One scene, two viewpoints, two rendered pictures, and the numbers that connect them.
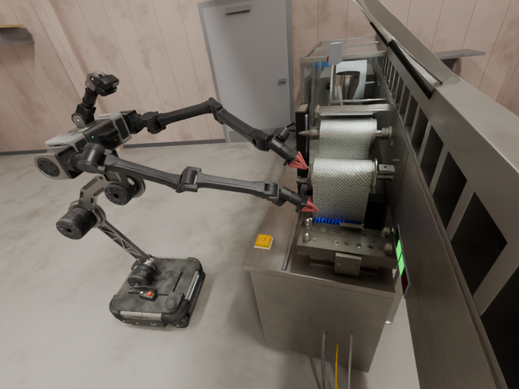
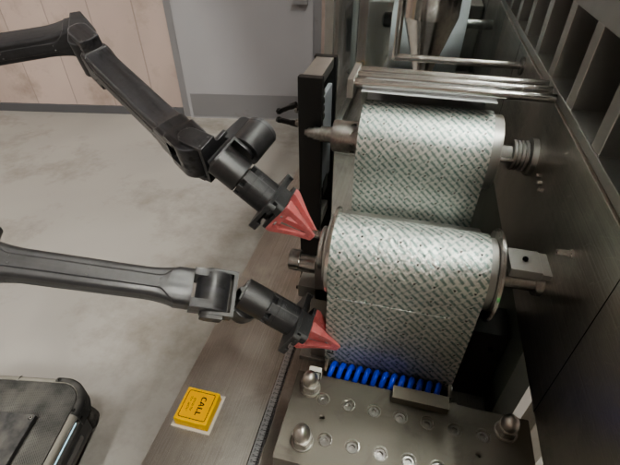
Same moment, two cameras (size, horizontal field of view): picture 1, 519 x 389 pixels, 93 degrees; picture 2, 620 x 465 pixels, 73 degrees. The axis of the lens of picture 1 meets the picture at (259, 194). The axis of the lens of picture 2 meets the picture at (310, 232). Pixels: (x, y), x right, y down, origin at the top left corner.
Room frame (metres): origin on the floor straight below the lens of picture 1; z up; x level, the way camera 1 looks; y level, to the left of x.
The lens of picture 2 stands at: (0.45, -0.15, 1.72)
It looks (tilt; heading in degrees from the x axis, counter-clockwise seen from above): 39 degrees down; 352
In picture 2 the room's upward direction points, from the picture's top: straight up
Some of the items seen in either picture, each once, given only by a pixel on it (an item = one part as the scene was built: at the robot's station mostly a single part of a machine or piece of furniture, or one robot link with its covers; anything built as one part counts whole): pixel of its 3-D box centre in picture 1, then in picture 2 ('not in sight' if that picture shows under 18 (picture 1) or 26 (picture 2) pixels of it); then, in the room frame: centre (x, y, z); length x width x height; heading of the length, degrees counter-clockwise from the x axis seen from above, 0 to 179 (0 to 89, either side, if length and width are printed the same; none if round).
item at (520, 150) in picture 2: (381, 133); (513, 154); (1.10, -0.63, 1.34); 0.07 x 0.07 x 0.07; 68
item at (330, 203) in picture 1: (338, 206); (391, 343); (0.87, -0.35, 1.11); 0.23 x 0.01 x 0.18; 68
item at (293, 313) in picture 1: (331, 197); not in sight; (1.83, -0.67, 0.43); 2.52 x 0.64 x 0.86; 158
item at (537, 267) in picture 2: (386, 168); (528, 263); (0.86, -0.54, 1.28); 0.06 x 0.05 x 0.02; 68
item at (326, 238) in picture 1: (344, 242); (401, 446); (0.75, -0.35, 1.00); 0.40 x 0.16 x 0.06; 68
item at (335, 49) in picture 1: (334, 53); not in sight; (1.48, -0.50, 1.66); 0.07 x 0.07 x 0.10; 53
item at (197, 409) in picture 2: (263, 241); (197, 408); (0.92, 0.01, 0.91); 0.07 x 0.07 x 0.02; 68
